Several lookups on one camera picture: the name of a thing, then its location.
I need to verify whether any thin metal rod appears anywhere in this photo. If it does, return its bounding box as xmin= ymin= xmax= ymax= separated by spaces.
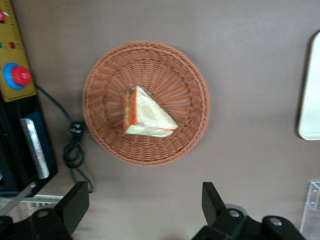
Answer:
xmin=0 ymin=183 xmax=36 ymax=216

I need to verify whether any round brown wicker basket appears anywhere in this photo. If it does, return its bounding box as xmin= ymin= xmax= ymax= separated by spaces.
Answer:
xmin=82 ymin=40 xmax=211 ymax=167

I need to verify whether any red emergency stop button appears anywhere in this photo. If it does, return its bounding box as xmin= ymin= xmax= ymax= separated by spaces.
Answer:
xmin=2 ymin=62 xmax=32 ymax=92

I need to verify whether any beige plastic tray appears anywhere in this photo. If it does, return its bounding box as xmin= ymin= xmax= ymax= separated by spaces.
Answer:
xmin=297 ymin=29 xmax=320 ymax=141

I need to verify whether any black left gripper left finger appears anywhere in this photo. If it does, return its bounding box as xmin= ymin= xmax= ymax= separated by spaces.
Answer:
xmin=28 ymin=181 xmax=90 ymax=240

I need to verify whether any black power cable with plug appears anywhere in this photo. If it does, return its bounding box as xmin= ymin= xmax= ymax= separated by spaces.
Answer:
xmin=34 ymin=83 xmax=96 ymax=193

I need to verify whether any black food warmer appliance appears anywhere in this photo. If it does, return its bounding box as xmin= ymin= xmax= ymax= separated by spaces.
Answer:
xmin=0 ymin=0 xmax=60 ymax=196

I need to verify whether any clear acrylic bottle rack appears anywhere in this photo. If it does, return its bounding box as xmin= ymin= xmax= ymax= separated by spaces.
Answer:
xmin=298 ymin=180 xmax=320 ymax=235

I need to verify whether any white wire rack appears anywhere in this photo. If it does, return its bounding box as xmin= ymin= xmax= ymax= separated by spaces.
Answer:
xmin=23 ymin=193 xmax=65 ymax=209

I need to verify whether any triangular sandwich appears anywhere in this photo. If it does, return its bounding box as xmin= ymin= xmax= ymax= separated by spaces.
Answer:
xmin=121 ymin=85 xmax=179 ymax=138

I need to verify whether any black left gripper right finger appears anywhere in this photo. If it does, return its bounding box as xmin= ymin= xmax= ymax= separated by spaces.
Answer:
xmin=192 ymin=181 xmax=248 ymax=240

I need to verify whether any silver appliance handle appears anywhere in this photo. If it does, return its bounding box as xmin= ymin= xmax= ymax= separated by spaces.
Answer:
xmin=19 ymin=118 xmax=50 ymax=180

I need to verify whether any yellow control panel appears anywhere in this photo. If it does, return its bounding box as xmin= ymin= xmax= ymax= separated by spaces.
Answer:
xmin=0 ymin=0 xmax=38 ymax=103

